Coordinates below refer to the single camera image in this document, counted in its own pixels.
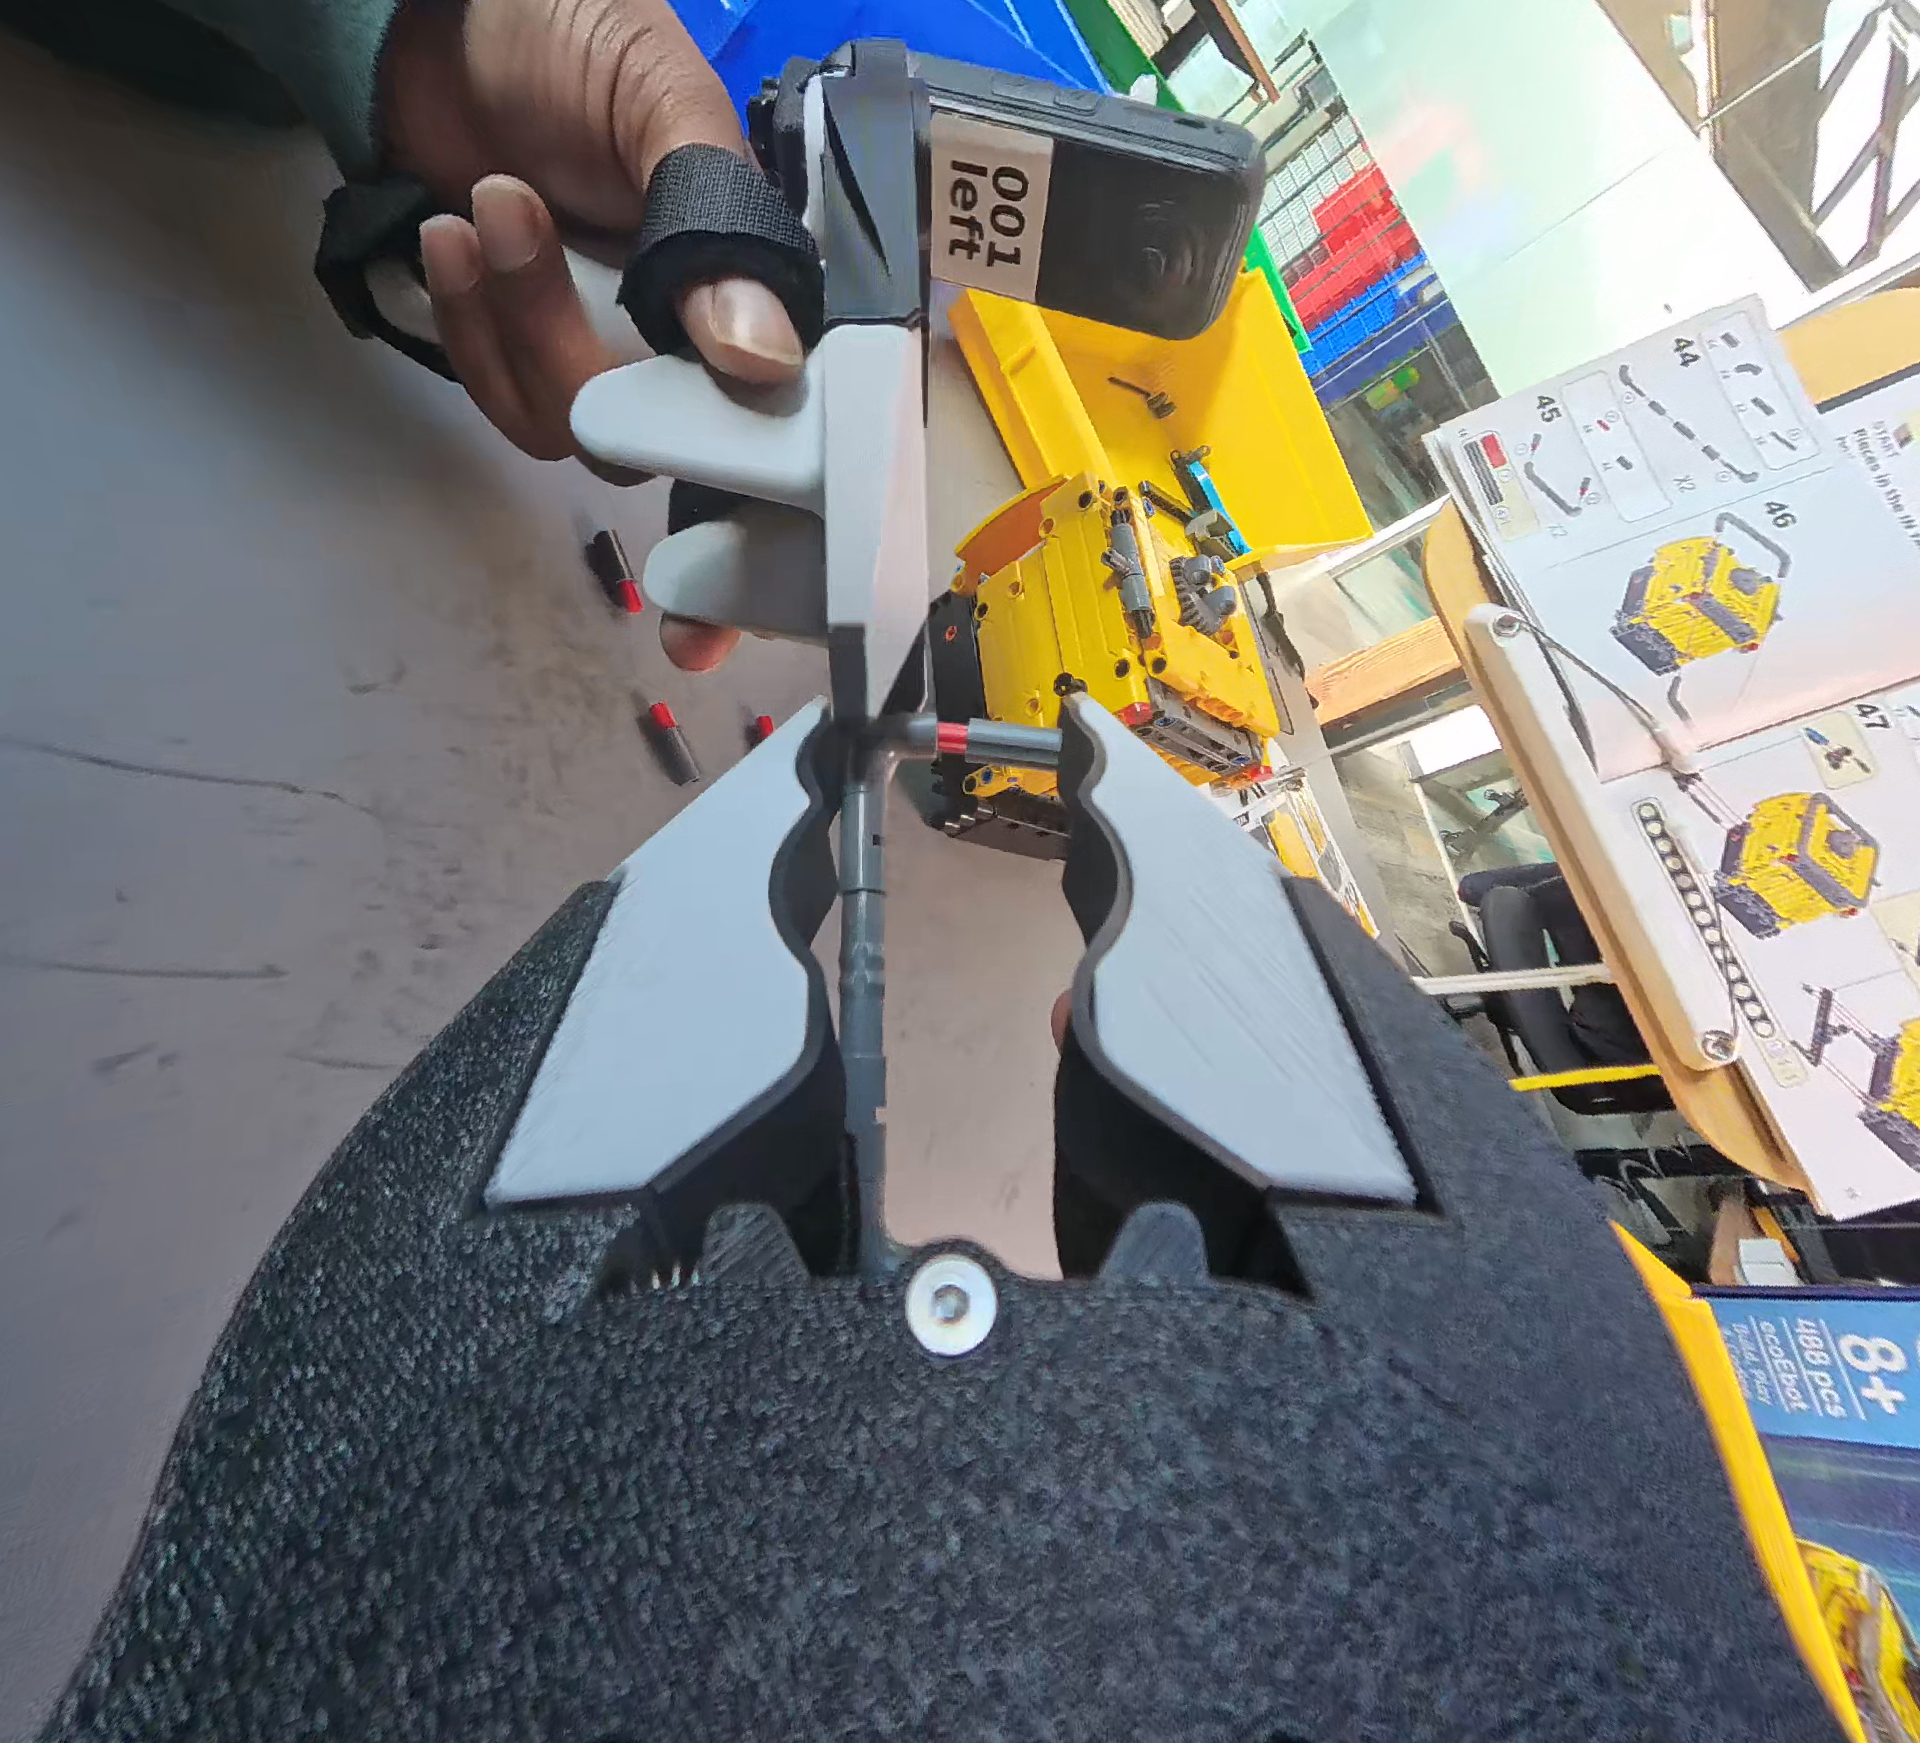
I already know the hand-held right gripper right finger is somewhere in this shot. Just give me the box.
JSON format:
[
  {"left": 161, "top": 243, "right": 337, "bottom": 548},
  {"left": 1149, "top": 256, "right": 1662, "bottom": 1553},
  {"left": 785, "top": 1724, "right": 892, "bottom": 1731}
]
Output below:
[{"left": 1053, "top": 697, "right": 1419, "bottom": 1279}]

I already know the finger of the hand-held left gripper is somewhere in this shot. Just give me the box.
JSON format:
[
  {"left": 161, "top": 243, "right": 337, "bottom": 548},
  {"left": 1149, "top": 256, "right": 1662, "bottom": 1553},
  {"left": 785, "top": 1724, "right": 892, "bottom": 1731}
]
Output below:
[{"left": 821, "top": 320, "right": 938, "bottom": 728}]

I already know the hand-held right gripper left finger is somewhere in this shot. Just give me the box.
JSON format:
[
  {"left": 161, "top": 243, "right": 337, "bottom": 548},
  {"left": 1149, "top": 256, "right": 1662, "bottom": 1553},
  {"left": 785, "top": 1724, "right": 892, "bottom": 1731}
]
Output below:
[{"left": 481, "top": 701, "right": 848, "bottom": 1276}]

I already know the grey lego handle assembly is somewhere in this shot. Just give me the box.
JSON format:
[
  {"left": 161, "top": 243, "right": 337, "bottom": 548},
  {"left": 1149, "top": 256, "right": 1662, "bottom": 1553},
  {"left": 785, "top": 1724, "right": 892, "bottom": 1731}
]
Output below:
[{"left": 829, "top": 708, "right": 944, "bottom": 1282}]

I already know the yellow lego vehicle model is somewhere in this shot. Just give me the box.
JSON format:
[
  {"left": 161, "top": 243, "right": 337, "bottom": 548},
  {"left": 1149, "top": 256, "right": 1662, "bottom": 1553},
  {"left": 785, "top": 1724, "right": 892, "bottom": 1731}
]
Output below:
[{"left": 926, "top": 472, "right": 1300, "bottom": 863}]

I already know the yellow plastic bin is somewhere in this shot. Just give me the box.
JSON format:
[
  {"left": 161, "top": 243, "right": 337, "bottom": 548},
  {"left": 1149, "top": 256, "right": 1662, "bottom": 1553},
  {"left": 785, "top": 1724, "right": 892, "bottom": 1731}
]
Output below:
[
  {"left": 1609, "top": 1223, "right": 1872, "bottom": 1743},
  {"left": 946, "top": 268, "right": 1378, "bottom": 579}
]

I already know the blue and black lego piece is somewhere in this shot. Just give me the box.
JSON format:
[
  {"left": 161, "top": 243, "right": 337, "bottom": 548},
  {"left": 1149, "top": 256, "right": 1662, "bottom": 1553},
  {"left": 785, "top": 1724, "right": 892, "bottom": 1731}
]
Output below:
[{"left": 1167, "top": 444, "right": 1249, "bottom": 562}]

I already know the lego instruction booklet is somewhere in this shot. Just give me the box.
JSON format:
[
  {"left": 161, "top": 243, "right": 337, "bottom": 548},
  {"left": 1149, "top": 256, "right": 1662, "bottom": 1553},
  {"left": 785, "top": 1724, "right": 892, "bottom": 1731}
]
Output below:
[{"left": 1422, "top": 290, "right": 1920, "bottom": 1223}]

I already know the blue lego kit box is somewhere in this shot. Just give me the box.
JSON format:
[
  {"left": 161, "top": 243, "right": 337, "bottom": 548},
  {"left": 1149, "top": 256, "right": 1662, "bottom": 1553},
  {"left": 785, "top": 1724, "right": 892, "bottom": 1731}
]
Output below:
[{"left": 1694, "top": 1281, "right": 1920, "bottom": 1743}]

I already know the yellow sticker sheet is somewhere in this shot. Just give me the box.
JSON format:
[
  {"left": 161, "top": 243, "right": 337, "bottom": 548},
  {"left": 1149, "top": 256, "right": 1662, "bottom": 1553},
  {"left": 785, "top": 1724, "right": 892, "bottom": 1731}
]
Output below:
[{"left": 1228, "top": 764, "right": 1378, "bottom": 938}]

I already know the green plastic bin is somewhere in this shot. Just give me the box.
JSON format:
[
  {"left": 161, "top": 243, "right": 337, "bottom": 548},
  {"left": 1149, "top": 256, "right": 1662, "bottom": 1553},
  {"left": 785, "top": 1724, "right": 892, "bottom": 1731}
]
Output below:
[{"left": 1046, "top": 0, "right": 1309, "bottom": 354}]

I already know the red and blue drawer cabinet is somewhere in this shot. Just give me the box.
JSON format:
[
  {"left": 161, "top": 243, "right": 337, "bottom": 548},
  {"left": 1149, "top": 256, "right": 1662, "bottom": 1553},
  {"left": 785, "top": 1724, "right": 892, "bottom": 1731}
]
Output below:
[{"left": 1256, "top": 112, "right": 1460, "bottom": 406}]

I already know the black office chair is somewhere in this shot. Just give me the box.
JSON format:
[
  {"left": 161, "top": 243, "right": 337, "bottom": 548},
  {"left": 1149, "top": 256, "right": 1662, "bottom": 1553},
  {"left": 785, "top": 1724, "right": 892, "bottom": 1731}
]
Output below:
[{"left": 1444, "top": 856, "right": 1671, "bottom": 1118}]

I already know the yellow ribbon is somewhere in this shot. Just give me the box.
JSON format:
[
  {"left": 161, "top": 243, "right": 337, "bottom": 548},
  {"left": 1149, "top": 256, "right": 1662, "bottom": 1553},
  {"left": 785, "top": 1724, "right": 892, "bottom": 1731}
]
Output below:
[{"left": 1504, "top": 1058, "right": 1671, "bottom": 1098}]

